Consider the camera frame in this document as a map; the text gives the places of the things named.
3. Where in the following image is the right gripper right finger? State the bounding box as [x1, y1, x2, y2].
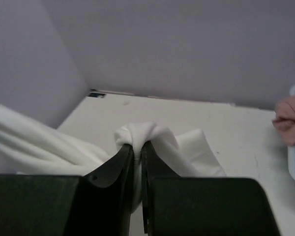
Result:
[141, 142, 280, 236]

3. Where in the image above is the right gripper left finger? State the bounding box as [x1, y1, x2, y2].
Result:
[0, 145, 134, 236]

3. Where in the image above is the white t shirt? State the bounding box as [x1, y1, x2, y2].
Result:
[0, 104, 226, 210]

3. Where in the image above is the pink printed t shirt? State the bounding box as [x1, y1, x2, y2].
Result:
[272, 95, 295, 146]

